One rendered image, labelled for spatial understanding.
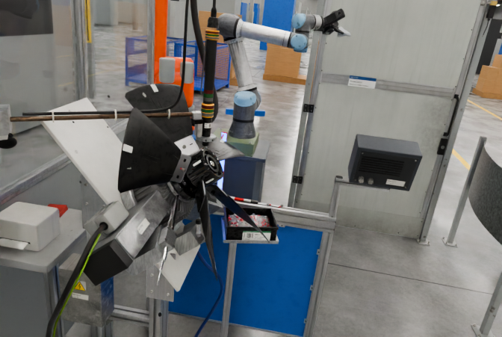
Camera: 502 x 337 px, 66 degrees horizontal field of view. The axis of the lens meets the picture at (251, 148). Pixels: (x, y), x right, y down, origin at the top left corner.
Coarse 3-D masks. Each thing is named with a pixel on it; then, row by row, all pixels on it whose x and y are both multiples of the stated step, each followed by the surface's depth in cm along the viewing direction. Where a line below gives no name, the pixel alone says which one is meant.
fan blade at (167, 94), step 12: (156, 84) 135; (168, 84) 138; (132, 96) 128; (156, 96) 132; (168, 96) 135; (144, 108) 129; (156, 108) 131; (180, 108) 134; (156, 120) 129; (168, 120) 130; (180, 120) 132; (168, 132) 129; (180, 132) 130; (192, 132) 131
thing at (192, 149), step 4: (188, 136) 131; (180, 140) 129; (184, 140) 130; (188, 140) 130; (192, 140) 130; (176, 144) 129; (180, 144) 129; (184, 144) 129; (188, 144) 130; (192, 144) 130; (196, 144) 130; (180, 148) 128; (188, 148) 129; (192, 148) 129; (196, 148) 130; (184, 152) 128; (188, 152) 129; (192, 152) 129
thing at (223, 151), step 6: (216, 138) 159; (198, 144) 150; (210, 144) 152; (216, 144) 153; (222, 144) 156; (228, 144) 159; (216, 150) 147; (222, 150) 149; (228, 150) 152; (234, 150) 156; (222, 156) 144; (228, 156) 146; (234, 156) 149; (240, 156) 153
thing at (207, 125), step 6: (216, 12) 120; (210, 18) 120; (216, 18) 120; (210, 24) 120; (216, 24) 120; (204, 120) 130; (210, 120) 131; (204, 126) 131; (210, 126) 132; (204, 132) 132; (210, 132) 133; (204, 144) 134
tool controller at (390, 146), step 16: (368, 144) 159; (384, 144) 160; (400, 144) 161; (416, 144) 161; (352, 160) 167; (368, 160) 159; (384, 160) 158; (400, 160) 157; (416, 160) 156; (352, 176) 166; (368, 176) 164; (384, 176) 163; (400, 176) 161
